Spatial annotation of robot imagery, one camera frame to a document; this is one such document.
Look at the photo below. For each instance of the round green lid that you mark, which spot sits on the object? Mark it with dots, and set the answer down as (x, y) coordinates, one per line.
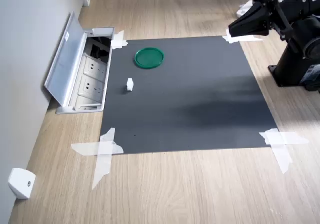
(149, 58)

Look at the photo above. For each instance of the small white plastic terminal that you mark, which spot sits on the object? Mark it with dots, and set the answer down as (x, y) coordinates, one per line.
(129, 85)

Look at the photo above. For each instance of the white tape strip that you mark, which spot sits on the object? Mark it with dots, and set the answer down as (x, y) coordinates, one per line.
(287, 137)
(118, 41)
(241, 39)
(85, 149)
(102, 169)
(283, 159)

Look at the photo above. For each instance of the dark grey mat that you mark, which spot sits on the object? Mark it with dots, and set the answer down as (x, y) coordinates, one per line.
(180, 104)

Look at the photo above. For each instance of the white power socket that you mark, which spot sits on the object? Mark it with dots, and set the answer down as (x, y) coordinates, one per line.
(91, 87)
(95, 65)

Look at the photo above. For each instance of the white data port panel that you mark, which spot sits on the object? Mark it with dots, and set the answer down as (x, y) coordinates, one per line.
(86, 102)

